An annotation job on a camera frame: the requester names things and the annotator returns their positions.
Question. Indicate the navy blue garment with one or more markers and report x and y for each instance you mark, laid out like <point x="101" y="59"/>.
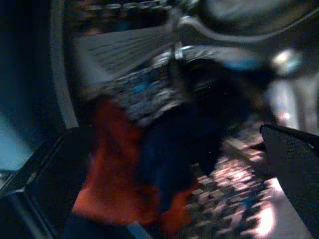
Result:
<point x="179" y="137"/>

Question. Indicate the grey washing machine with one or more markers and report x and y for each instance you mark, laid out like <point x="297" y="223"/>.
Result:
<point x="124" y="49"/>

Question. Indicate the orange garment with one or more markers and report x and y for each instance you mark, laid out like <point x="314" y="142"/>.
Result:
<point x="112" y="174"/>

